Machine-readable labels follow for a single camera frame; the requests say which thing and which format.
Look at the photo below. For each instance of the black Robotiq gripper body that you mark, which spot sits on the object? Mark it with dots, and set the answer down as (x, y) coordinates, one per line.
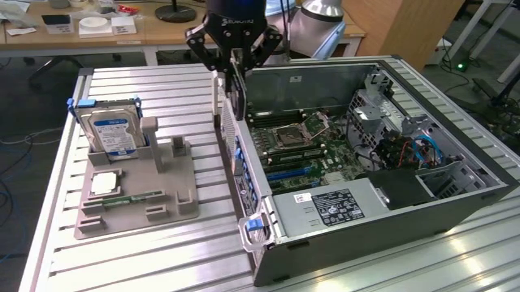
(235, 18)

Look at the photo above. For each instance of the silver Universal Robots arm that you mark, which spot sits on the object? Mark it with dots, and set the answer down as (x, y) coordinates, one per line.
(313, 33)

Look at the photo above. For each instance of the wooden desk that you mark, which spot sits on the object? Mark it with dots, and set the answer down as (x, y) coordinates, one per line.
(162, 33)

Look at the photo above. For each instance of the black round lamp base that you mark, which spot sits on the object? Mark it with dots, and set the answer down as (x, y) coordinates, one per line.
(175, 13)

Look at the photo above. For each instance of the plain white box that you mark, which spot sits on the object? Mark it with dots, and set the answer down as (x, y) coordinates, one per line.
(123, 25)

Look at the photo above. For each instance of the red packet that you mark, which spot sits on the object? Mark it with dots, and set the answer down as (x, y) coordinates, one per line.
(127, 9)

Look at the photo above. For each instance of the metal socket cover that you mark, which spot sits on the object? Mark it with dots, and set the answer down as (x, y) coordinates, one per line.
(318, 124)

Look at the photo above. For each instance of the wooden cabinet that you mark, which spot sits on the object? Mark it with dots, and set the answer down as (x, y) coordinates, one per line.
(410, 30)

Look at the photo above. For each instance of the white box with black top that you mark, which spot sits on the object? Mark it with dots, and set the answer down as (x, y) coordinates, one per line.
(57, 24)

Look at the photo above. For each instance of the black office chair base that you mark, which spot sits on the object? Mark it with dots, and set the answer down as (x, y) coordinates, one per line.
(56, 65)

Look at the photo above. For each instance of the hard disk with blue caddy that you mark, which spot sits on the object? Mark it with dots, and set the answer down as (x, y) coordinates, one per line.
(110, 134)

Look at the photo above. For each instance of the grey cup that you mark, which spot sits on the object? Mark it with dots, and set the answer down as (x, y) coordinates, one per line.
(59, 3)

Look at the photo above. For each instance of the black RAM stick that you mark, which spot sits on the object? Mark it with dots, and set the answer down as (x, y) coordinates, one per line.
(297, 154)

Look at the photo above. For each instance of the blue expansion slot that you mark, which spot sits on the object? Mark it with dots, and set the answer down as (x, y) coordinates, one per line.
(287, 173)

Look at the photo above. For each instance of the green motherboard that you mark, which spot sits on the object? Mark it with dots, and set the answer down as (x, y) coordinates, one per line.
(337, 164)

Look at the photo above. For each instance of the white paper slip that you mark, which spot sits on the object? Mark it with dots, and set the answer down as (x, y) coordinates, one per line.
(20, 31)

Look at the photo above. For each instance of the grey parts rack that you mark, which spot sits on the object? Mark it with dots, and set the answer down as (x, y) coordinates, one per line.
(146, 182)

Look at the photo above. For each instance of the silver chipset heatsink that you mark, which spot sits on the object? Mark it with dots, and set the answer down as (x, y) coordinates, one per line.
(334, 179)

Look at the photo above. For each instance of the silver CPU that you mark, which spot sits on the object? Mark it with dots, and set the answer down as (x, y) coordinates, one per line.
(103, 184)

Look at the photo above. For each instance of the green RAM stick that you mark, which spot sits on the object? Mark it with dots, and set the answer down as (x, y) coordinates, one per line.
(130, 199)

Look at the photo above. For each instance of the grey power supply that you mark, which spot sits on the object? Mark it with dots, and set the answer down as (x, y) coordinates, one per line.
(333, 210)

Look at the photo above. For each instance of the blue case latch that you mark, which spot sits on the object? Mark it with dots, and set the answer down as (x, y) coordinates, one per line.
(254, 225)

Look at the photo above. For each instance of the grey disk bay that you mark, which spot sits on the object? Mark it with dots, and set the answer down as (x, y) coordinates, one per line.
(450, 179)

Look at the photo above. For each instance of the dark grey PC case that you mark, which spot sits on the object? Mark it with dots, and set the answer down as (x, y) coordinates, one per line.
(365, 243)

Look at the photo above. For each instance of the white table frame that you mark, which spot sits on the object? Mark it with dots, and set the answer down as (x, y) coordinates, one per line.
(483, 27)

